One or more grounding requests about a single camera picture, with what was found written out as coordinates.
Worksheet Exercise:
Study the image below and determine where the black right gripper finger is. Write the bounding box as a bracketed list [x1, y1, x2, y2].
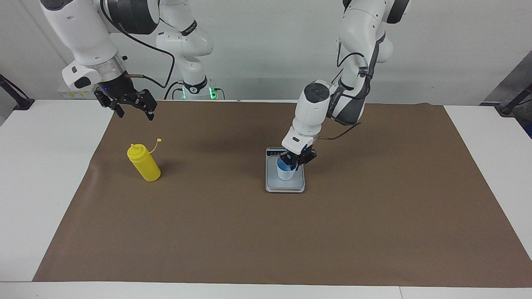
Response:
[131, 88, 158, 122]
[94, 88, 125, 118]

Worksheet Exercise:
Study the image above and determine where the light blue plastic cup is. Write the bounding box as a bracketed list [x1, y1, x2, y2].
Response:
[276, 157, 299, 181]

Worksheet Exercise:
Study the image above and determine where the yellow squeeze bottle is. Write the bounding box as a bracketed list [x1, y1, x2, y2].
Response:
[127, 138, 163, 182]

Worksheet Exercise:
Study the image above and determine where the silver digital kitchen scale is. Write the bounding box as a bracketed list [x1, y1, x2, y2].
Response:
[265, 147, 305, 193]

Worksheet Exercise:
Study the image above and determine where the black clamp stand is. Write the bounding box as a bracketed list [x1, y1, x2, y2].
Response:
[495, 83, 532, 116]
[0, 74, 35, 111]

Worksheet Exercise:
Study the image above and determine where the brown paper mat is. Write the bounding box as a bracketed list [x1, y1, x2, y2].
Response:
[32, 100, 532, 288]

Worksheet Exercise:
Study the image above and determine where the black base cable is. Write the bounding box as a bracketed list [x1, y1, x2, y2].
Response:
[164, 81, 185, 100]

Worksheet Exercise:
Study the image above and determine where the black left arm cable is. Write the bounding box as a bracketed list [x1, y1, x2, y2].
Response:
[318, 39, 371, 140]

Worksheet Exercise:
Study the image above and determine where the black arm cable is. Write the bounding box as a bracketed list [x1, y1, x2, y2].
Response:
[318, 39, 371, 140]
[99, 0, 175, 89]

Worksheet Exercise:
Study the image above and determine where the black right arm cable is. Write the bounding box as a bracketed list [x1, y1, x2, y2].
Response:
[99, 0, 175, 89]

